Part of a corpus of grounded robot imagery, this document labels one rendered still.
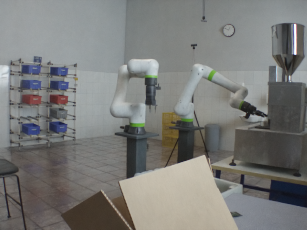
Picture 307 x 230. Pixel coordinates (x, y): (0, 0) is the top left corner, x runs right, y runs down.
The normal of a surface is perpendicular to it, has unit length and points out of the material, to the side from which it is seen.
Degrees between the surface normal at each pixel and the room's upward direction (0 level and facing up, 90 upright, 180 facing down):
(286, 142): 90
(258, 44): 90
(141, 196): 62
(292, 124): 90
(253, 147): 90
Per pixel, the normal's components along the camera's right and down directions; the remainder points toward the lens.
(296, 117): -0.65, 0.04
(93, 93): 0.77, 0.07
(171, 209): 0.69, -0.41
